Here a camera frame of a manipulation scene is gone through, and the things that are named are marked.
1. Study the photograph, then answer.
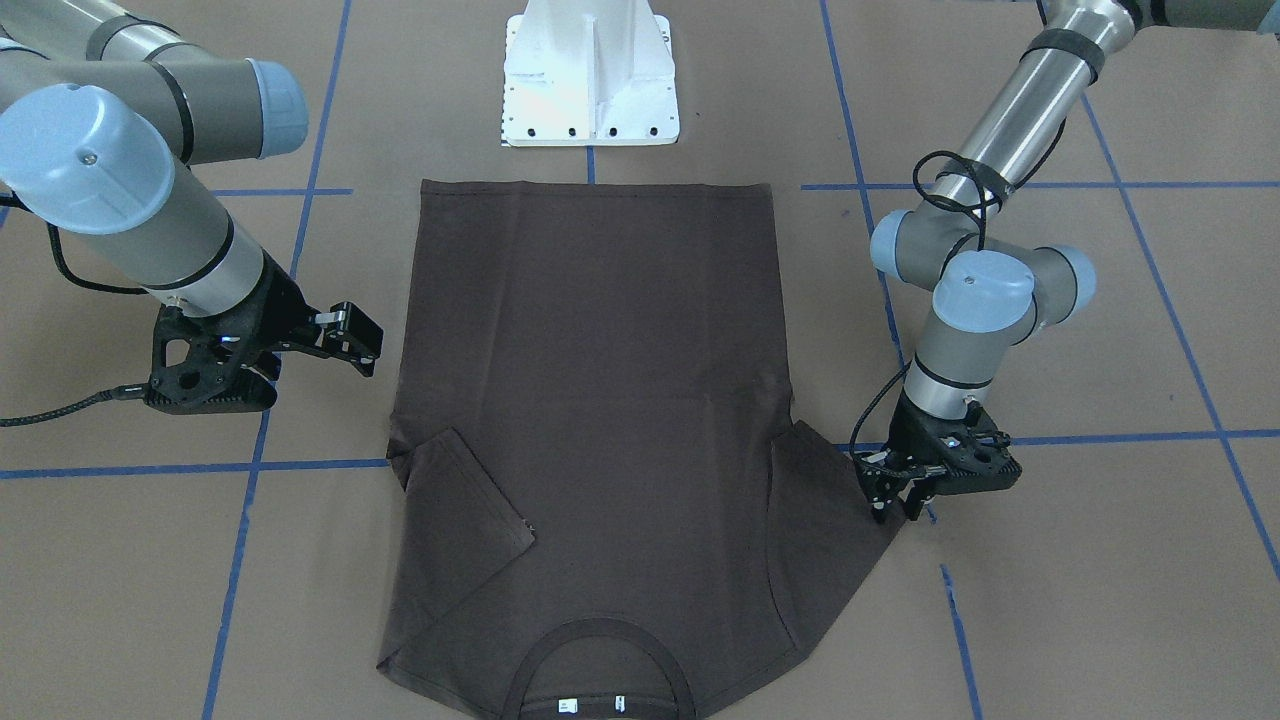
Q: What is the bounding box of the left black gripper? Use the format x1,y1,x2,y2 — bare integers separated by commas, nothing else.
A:
858,393,986,525

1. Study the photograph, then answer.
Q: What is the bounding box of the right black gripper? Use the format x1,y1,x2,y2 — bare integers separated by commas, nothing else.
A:
256,256,384,378

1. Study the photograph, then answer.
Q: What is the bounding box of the brown t-shirt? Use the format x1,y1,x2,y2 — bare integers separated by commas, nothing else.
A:
378,179,902,719

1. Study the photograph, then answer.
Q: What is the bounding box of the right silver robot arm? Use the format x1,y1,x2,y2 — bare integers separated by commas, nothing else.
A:
3,1,381,379

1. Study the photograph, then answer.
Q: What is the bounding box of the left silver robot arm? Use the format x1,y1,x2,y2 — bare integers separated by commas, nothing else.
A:
852,1,1277,524

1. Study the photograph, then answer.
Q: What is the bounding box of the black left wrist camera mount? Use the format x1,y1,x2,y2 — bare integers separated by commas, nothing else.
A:
936,428,1023,496

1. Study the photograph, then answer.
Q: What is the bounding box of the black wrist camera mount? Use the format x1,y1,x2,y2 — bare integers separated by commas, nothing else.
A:
143,305,280,415
936,428,1023,496

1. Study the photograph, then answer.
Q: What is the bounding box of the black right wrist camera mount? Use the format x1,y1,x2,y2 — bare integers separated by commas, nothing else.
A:
143,305,280,415

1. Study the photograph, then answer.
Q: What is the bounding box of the white pedestal column base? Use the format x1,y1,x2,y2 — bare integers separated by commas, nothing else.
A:
500,1,681,149

